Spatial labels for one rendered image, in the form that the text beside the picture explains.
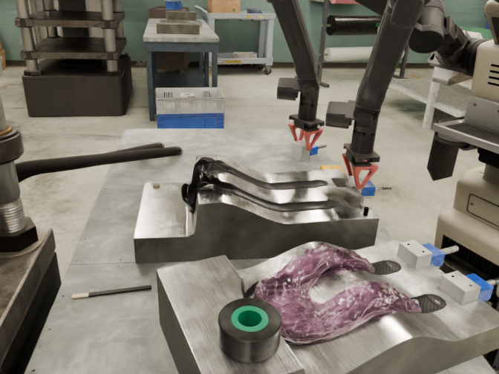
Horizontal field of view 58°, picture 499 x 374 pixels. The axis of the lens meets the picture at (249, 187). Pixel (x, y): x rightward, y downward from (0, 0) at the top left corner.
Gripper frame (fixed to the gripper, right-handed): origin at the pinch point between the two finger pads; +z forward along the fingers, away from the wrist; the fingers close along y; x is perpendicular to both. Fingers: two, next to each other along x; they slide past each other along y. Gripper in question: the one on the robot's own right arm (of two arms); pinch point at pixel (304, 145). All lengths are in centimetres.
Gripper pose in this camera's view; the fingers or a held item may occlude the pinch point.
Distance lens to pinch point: 146.6
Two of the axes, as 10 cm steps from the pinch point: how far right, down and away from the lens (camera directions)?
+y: 5.7, 3.9, -7.2
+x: 8.2, -2.1, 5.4
